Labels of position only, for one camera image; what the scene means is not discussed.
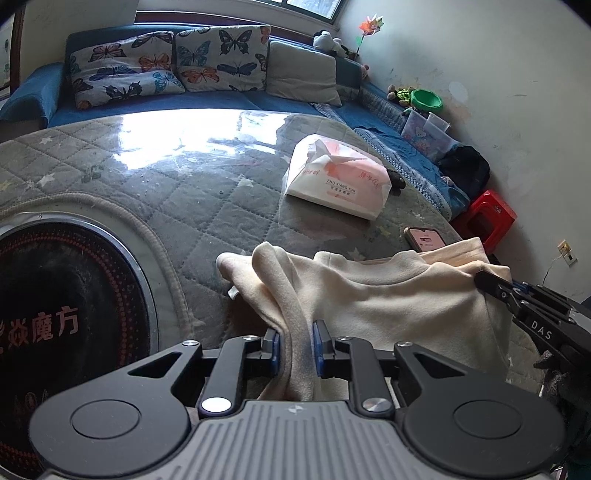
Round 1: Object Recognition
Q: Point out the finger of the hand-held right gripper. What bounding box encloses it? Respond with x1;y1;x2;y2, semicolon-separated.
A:
475;270;577;358
510;281;591;320

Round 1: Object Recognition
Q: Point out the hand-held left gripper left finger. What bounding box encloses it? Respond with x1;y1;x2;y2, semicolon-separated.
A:
124;328;282;415

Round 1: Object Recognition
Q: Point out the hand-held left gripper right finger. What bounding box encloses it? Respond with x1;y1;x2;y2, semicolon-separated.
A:
312;320;468;415

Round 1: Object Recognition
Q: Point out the cream knit sweater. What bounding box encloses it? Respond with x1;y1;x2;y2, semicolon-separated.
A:
216;236;514;402

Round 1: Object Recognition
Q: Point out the person's right hand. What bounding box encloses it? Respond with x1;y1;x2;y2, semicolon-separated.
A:
533;351;591;462

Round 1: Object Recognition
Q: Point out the red plastic stool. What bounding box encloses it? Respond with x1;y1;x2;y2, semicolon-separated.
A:
450;189;518;254

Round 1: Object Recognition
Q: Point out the smartphone with lit screen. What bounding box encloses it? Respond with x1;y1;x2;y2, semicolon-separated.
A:
403;226;448;254

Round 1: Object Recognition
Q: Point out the black bag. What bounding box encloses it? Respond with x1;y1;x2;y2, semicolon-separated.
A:
436;145;491;199

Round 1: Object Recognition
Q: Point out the white pink tissue pack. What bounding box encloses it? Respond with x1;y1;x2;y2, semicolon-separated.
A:
281;135;393;221

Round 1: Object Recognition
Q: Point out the clear plastic storage box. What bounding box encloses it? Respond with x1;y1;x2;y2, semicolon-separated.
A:
401;111;456;162

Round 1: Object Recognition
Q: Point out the round built-in induction cooker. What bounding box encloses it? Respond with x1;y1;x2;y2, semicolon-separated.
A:
0;210;160;468

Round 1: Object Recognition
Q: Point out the green plastic bowl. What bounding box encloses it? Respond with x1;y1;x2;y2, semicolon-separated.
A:
410;89;444;114

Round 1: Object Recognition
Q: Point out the blue sofa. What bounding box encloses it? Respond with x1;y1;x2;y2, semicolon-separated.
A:
0;22;472;223

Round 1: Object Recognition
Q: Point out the plain grey pillow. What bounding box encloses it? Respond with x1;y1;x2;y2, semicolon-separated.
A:
265;39;343;107

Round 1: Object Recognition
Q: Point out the square butterfly print pillow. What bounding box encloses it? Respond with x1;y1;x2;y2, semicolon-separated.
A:
174;24;271;92

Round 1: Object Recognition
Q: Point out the black and white plush toy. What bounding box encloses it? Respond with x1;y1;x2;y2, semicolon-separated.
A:
313;30;348;59

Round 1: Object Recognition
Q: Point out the wide butterfly print pillow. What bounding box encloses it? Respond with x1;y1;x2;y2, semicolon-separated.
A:
69;30;185;110

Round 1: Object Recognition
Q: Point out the colourful pinwheel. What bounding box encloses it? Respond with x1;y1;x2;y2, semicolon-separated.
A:
355;16;385;59

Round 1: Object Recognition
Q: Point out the window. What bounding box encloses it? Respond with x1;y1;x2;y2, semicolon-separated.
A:
281;0;348;25

